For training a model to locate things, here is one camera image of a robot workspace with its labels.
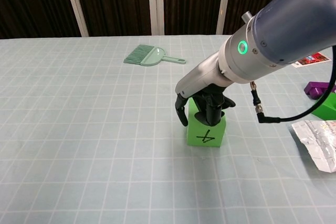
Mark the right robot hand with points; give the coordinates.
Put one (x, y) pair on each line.
(197, 77)

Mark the green numbered foam die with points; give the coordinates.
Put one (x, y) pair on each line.
(207, 137)

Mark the light blue grid tablecloth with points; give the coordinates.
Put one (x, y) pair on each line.
(78, 129)

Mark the mint green hand brush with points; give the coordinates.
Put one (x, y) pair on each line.
(147, 57)

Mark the purple toy building block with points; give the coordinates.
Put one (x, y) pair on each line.
(313, 87)

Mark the red printed card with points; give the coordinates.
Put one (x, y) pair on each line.
(315, 58)

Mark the green toy building block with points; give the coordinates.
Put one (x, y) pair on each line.
(328, 108)

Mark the crumpled silver snack packet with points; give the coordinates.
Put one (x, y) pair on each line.
(320, 145)

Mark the white partition frame post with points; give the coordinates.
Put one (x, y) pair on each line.
(76, 6)
(155, 3)
(224, 3)

